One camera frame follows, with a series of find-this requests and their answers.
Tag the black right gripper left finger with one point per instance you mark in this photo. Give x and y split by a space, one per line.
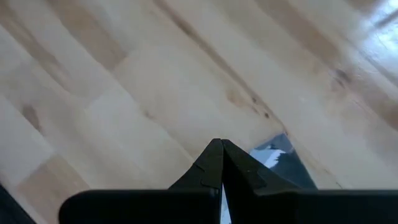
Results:
186 205

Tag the Yellowstone book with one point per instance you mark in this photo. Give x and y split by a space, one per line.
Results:
280 161

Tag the black metal rig frame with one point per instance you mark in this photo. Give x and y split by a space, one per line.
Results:
9 211

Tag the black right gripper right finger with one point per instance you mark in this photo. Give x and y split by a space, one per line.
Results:
280 205

